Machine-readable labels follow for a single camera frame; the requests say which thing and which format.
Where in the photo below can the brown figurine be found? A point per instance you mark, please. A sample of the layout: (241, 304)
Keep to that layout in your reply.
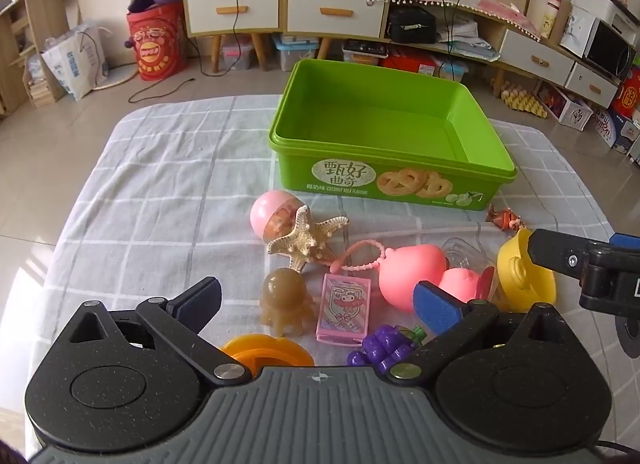
(505, 218)

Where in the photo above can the clear storage box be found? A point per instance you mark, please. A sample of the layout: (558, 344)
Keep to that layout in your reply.
(450, 72)

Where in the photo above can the black microwave oven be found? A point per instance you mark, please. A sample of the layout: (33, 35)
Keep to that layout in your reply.
(607, 52)

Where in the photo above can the purple toy grapes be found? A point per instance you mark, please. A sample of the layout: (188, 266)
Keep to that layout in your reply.
(385, 344)

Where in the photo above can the wooden desk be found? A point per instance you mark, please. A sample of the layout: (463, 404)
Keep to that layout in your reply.
(30, 19)

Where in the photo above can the white paper bag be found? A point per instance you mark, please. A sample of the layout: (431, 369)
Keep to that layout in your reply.
(75, 64)

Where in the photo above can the yellow egg tray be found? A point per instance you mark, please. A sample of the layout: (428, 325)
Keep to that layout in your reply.
(520, 100)

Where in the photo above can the low wooden stand with drawers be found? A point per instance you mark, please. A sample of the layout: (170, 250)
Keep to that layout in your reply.
(537, 62)

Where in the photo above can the red printed bucket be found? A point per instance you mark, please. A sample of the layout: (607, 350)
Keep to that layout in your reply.
(155, 44)

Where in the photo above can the wooden cabinet with white drawer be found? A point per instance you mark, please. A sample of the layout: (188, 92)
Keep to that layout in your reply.
(335, 12)
(232, 9)

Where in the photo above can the pink card box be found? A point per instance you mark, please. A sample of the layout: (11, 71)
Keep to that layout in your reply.
(344, 309)

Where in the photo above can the yellow plastic toy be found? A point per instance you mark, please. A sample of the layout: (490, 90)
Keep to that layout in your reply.
(520, 274)

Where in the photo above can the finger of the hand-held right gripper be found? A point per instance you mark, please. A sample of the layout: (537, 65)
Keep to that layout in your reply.
(555, 250)
(627, 241)

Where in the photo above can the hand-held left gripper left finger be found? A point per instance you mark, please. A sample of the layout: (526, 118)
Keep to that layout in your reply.
(200, 300)

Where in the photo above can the pink capsule ball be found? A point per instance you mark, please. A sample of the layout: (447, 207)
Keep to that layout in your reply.
(267, 209)

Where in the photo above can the beige starfish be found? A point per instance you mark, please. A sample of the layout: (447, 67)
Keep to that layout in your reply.
(305, 239)

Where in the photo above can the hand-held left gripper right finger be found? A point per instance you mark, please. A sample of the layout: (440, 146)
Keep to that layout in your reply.
(436, 308)

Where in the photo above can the clear plastic case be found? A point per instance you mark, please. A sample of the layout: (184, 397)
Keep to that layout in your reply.
(462, 250)

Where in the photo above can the green plastic cookie box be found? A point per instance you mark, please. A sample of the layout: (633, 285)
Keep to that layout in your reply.
(390, 119)

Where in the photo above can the grey checked tablecloth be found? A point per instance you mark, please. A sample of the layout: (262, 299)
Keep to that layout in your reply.
(175, 184)

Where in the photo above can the red flat box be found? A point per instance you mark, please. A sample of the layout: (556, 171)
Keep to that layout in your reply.
(407, 67)

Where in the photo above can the black bag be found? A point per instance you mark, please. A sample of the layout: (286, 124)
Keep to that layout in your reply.
(412, 24)

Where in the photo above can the orange plastic toy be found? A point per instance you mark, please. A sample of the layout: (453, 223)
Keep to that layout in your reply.
(270, 350)

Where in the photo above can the red and white box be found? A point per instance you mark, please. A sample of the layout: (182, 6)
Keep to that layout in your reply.
(565, 107)

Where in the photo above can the brown octopus toy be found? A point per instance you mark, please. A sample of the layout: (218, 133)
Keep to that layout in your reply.
(282, 294)

